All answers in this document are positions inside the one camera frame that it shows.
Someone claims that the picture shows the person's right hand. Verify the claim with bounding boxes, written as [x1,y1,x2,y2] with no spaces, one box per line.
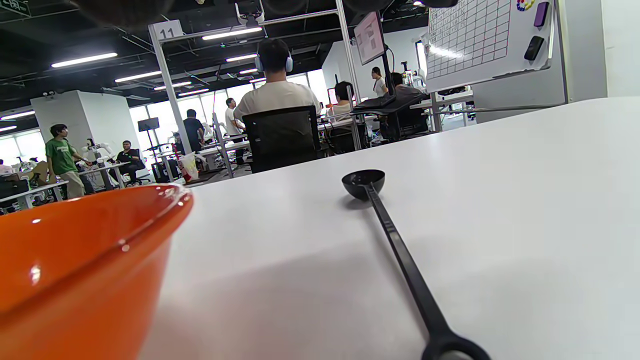
[70,0,460,27]

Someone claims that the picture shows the orange plastic bowl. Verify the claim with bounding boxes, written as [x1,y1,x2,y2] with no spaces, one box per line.
[0,183,195,360]

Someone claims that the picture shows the black measuring scoop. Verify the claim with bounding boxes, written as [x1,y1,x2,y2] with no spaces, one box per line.
[341,169,493,360]

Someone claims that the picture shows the white and red plastic bag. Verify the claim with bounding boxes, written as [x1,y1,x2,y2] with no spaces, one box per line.
[176,151,201,183]

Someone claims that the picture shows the white headphones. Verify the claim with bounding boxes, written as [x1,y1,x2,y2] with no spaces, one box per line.
[255,50,294,73]

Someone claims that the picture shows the black office chair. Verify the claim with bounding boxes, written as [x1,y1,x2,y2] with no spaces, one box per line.
[242,105,322,174]

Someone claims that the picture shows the monitor with pink screen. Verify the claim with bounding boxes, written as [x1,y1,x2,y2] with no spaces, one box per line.
[353,11,387,66]

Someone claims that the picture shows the whiteboard with grid chart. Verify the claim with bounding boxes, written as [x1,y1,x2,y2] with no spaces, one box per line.
[425,0,558,93]

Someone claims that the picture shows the black whiteboard eraser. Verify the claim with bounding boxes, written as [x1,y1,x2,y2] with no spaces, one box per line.
[523,36,546,62]

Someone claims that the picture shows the purple whiteboard eraser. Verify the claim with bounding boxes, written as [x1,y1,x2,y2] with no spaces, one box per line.
[533,1,551,27]

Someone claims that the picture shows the white post with sign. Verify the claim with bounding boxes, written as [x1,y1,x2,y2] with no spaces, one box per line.
[148,20,193,156]

